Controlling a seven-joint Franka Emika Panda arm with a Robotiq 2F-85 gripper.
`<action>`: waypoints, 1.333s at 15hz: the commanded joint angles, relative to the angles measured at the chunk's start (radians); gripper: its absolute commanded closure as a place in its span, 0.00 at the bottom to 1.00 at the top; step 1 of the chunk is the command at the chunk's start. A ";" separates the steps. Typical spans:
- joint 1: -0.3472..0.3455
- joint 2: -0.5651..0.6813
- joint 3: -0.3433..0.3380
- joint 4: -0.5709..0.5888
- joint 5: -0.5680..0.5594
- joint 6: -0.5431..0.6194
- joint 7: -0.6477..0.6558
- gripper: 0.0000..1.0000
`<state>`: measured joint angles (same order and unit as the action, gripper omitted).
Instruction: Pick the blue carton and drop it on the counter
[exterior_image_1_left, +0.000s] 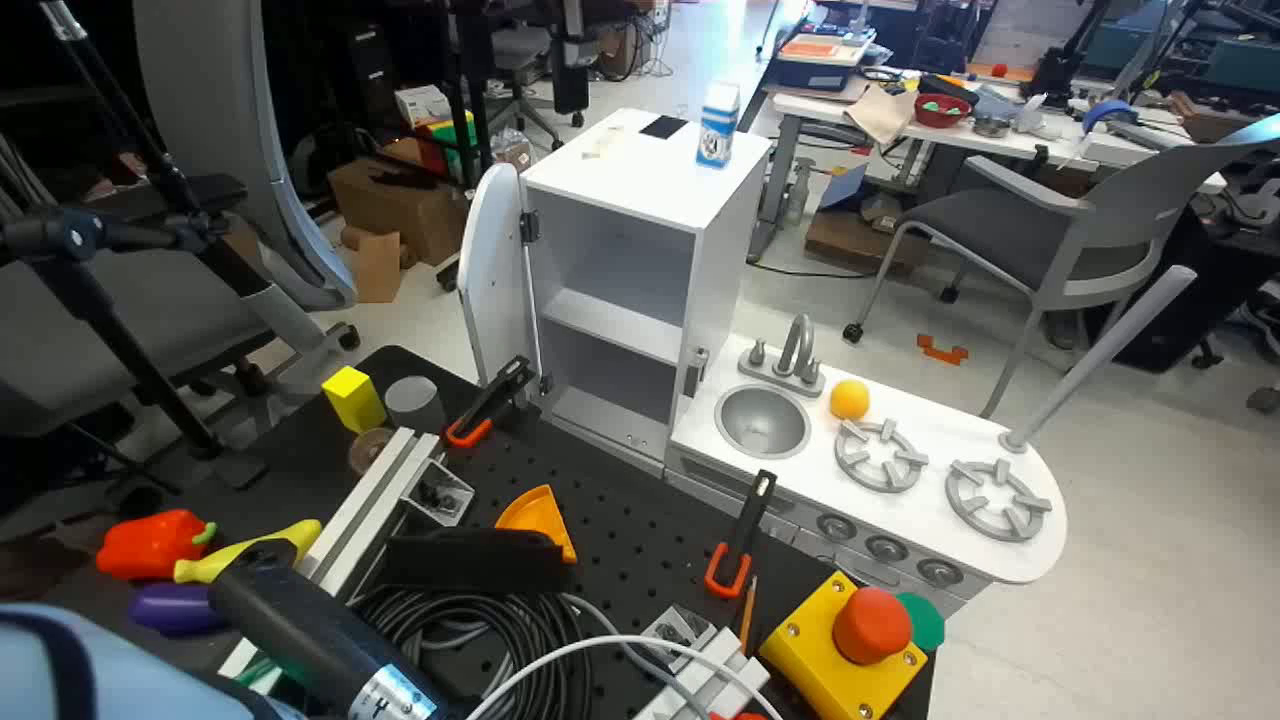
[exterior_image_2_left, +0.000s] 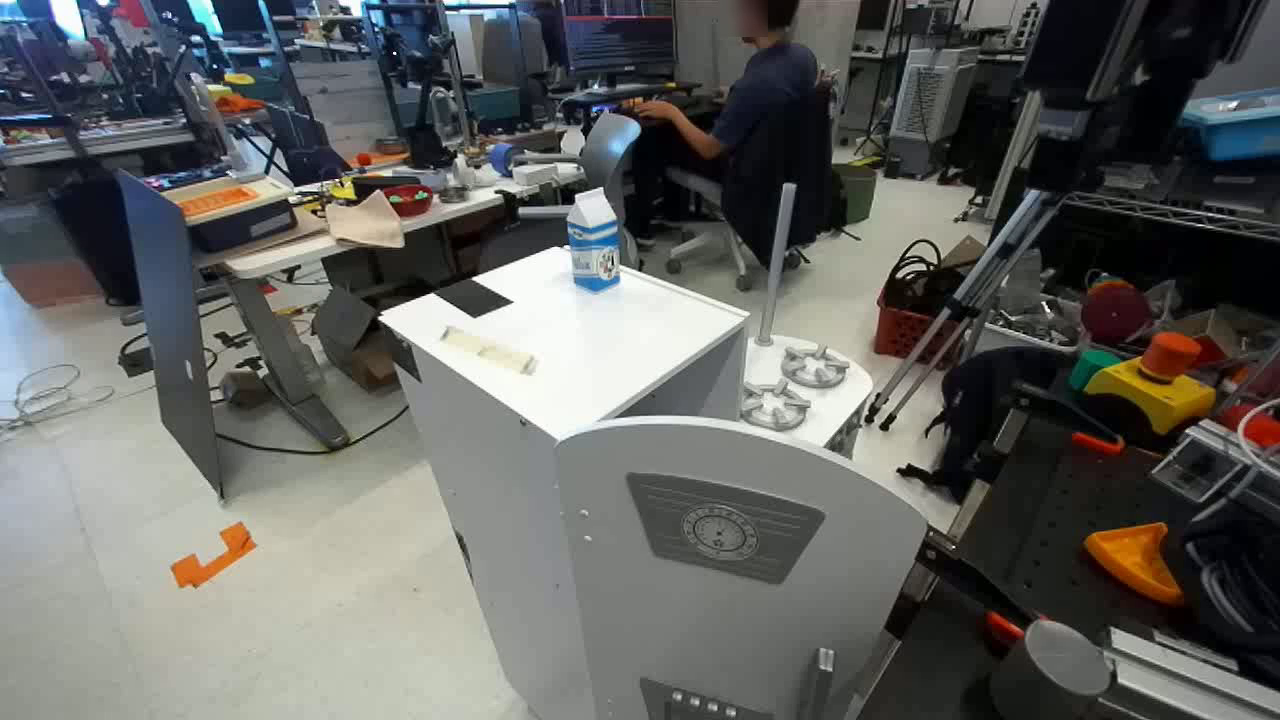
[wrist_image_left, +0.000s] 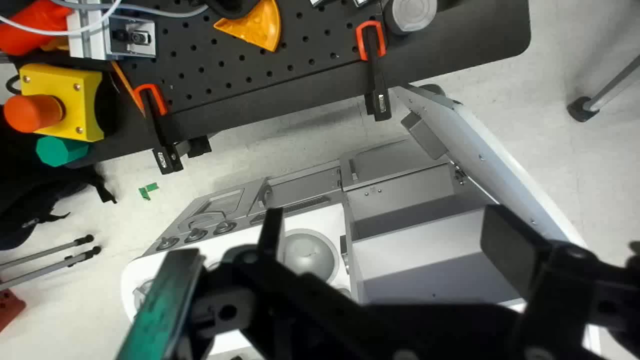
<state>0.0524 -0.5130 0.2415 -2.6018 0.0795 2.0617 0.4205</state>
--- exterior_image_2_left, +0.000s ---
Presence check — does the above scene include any red basket with cables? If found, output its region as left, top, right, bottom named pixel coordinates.
left=872, top=237, right=962, bottom=356

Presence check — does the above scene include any white toy kitchen cabinet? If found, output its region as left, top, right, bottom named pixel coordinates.
left=385, top=249, right=928, bottom=720

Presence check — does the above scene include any cluttered white work desk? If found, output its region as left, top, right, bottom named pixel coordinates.
left=194, top=151, right=587, bottom=453

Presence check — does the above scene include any white toy stove top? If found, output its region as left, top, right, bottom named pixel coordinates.
left=741, top=337, right=872, bottom=457

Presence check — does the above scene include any grey toy burner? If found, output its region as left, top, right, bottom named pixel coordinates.
left=778, top=349, right=849, bottom=388
left=741, top=386, right=809, bottom=431

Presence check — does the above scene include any dark red ball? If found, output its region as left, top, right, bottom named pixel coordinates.
left=1079, top=279, right=1152, bottom=346

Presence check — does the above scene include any black square patch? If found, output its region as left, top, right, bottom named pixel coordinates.
left=439, top=279, right=505, bottom=318

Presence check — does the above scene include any silver tripod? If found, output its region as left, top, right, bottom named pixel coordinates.
left=862, top=188, right=1064, bottom=431

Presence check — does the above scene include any black backpack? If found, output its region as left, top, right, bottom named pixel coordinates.
left=898, top=349, right=1075, bottom=506

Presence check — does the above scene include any beige tape strip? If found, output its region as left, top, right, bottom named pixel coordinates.
left=439, top=326, right=536, bottom=375

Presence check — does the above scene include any yellow emergency stop button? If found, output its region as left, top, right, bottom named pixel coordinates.
left=1083, top=331, right=1217, bottom=437

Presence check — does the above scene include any blue storage bin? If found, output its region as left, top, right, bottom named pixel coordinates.
left=1178, top=89, right=1280, bottom=163

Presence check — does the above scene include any grey vertical pole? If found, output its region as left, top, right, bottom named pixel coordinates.
left=757, top=180, right=797, bottom=349

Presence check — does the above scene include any seated person in dark shirt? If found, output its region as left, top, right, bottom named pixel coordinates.
left=623, top=0, right=818, bottom=265

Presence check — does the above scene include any blue and white milk carton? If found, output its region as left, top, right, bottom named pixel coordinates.
left=566, top=188, right=619, bottom=292

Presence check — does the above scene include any orange triangular toy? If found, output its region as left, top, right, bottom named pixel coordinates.
left=1083, top=522, right=1185, bottom=607

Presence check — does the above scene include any orange floor tape bracket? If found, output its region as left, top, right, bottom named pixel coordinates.
left=173, top=523, right=255, bottom=590

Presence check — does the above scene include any dark grey standing panel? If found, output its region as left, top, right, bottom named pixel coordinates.
left=115, top=174, right=222, bottom=494

